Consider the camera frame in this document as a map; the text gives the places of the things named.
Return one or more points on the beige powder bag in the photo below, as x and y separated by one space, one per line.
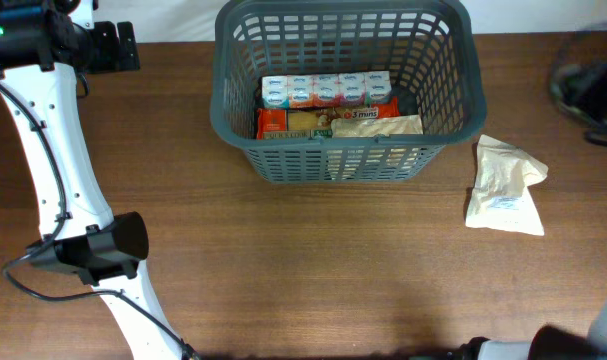
500 198

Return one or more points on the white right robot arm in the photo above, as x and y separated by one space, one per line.
581 91

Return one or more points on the beige grain bag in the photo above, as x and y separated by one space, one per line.
384 127

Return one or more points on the grey plastic lattice basket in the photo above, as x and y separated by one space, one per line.
426 46

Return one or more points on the tissue pocket pack bundle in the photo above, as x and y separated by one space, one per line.
326 90

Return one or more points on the orange spaghetti packet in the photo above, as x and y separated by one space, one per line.
311 123

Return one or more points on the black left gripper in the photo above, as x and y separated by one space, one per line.
113 58

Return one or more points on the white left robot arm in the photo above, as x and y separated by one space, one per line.
48 49

